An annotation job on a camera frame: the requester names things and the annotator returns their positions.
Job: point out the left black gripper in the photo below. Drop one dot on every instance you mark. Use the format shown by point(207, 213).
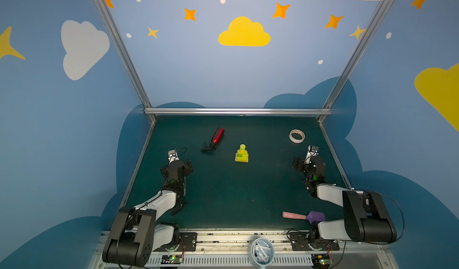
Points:
point(176, 170)

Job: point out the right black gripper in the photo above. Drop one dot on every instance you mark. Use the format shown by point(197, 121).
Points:
point(301, 164)

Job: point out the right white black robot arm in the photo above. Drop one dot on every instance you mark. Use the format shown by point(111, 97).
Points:
point(365, 216)

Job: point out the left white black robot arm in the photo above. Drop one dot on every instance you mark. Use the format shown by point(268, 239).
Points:
point(135, 233)

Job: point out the silver metal bottle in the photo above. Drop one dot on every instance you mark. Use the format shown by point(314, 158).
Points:
point(180, 202)

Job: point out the white tape roll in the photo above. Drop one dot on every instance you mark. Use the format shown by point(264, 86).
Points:
point(297, 136)

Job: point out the red metal bottle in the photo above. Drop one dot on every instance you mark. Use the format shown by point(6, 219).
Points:
point(214, 141)

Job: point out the pink purple brush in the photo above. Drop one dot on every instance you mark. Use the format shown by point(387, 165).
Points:
point(303, 216)

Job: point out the left green circuit board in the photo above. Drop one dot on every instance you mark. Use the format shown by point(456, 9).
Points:
point(171, 260)

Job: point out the green circuit board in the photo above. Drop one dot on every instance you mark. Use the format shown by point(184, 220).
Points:
point(321, 261)
point(171, 260)

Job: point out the round bowl with white pieces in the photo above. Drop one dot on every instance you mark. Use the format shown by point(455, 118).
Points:
point(261, 253)

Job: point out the right green circuit board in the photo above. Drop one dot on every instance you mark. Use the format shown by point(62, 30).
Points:
point(321, 261)

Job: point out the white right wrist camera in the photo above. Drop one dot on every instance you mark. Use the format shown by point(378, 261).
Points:
point(311, 152)

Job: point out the aluminium frame rear bar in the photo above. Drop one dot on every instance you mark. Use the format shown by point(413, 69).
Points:
point(237, 111)

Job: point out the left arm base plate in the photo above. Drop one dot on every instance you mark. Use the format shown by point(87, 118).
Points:
point(187, 241)

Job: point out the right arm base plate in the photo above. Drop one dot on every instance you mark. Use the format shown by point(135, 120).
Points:
point(300, 241)

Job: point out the aluminium front rail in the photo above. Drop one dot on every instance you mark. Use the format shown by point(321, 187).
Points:
point(229, 248)

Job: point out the aluminium frame left post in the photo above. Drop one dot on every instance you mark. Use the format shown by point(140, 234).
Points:
point(112, 28)

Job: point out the aluminium frame post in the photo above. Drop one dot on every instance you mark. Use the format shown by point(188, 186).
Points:
point(371, 28)
point(112, 28)

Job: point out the aluminium frame right post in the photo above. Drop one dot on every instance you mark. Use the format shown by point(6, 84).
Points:
point(371, 28)

